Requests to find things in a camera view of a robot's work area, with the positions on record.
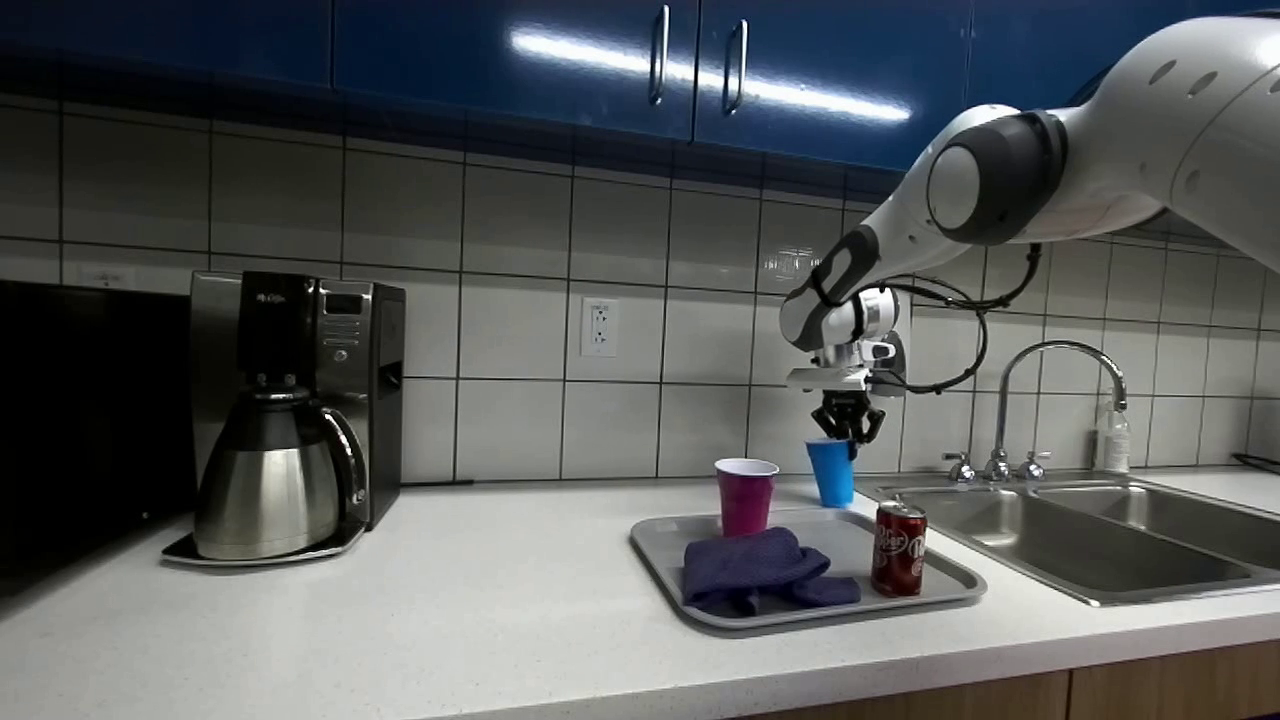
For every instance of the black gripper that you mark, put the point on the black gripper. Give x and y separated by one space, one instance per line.
848 400

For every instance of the blue plastic cup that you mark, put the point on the blue plastic cup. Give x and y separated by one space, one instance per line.
834 476

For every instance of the pink plastic cup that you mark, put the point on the pink plastic cup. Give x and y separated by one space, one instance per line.
746 502

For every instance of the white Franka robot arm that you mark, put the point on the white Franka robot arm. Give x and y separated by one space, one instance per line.
1107 146

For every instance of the grey serving tray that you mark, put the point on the grey serving tray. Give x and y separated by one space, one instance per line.
854 533

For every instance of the red soda can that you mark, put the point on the red soda can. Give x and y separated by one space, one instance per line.
901 549

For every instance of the dark blue cloth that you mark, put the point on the dark blue cloth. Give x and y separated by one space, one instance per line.
752 566

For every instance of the chrome sink faucet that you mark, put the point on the chrome sink faucet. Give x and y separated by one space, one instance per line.
1054 347

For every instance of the clear soap bottle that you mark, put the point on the clear soap bottle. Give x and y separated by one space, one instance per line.
1108 440

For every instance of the stainless steel sink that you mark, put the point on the stainless steel sink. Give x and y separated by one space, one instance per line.
1107 541

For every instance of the wooden lower cabinet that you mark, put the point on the wooden lower cabinet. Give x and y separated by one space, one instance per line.
1163 683

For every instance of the black steel coffee maker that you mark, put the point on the black steel coffee maker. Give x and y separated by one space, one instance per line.
352 363

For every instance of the stainless steel carafe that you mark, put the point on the stainless steel carafe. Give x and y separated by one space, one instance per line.
274 486

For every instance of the glossy blue upper cabinet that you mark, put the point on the glossy blue upper cabinet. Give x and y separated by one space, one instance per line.
402 54

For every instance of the black microwave oven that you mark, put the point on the black microwave oven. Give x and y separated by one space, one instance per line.
80 425

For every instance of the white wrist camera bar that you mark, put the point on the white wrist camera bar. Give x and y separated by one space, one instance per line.
836 379

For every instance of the white wall outlet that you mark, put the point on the white wall outlet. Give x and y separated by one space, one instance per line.
601 325

